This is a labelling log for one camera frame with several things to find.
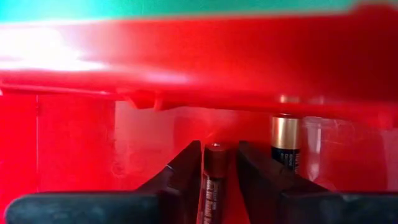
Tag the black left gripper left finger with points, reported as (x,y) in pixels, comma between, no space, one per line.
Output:
(140,208)

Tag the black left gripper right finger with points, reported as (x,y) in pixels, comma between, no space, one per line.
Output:
(295,208)

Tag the copper black battery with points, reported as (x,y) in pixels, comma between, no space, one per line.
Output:
(214,174)
(284,137)

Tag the long red plastic bin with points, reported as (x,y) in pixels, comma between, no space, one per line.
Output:
(93,140)

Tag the green table mat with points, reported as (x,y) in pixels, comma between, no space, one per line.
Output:
(155,7)

